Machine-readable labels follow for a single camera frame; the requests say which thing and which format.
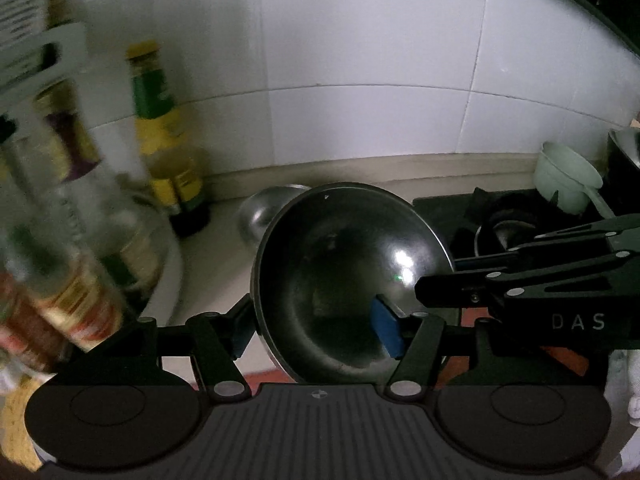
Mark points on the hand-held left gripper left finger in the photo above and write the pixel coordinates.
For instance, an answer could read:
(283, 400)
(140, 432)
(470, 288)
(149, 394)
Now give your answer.
(242, 335)

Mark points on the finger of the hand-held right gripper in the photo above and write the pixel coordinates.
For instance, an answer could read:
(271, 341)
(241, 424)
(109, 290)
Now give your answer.
(575, 240)
(450, 290)

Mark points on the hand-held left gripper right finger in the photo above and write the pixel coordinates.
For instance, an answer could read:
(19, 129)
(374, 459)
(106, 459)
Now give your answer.
(387, 327)

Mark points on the stainless steel bowl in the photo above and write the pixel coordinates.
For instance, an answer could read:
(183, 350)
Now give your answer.
(260, 215)
(325, 285)

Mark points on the red cloth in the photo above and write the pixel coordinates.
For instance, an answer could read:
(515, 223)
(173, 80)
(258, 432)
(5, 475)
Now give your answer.
(575, 367)

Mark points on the black pot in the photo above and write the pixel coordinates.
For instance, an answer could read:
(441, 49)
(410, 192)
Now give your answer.
(622, 185)

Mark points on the black gas stove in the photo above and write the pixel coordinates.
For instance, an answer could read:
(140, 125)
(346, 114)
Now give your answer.
(440, 210)

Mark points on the black stove pot support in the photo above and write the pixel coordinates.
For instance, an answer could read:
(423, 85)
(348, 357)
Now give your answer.
(500, 205)

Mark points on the white two-tier rotating rack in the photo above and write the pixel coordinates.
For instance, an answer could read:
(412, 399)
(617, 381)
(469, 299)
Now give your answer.
(170, 280)

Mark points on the yellow cap bottle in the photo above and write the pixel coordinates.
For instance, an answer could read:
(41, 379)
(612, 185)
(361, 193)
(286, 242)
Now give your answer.
(80, 310)

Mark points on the dark bottle with red label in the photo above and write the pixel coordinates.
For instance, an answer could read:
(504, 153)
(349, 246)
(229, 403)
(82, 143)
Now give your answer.
(20, 332)

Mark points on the green and yellow bottle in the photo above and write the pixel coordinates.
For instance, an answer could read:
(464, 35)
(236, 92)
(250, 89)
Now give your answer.
(160, 125)

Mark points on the clear bottle with purple neck label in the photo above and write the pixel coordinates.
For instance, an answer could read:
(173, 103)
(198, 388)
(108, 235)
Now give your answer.
(80, 160)

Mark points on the yellow chenille mat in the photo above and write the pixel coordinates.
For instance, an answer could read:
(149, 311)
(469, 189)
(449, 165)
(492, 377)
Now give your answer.
(15, 410)

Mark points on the clear ribbed plastic container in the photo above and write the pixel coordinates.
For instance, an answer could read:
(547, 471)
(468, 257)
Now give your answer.
(20, 20)

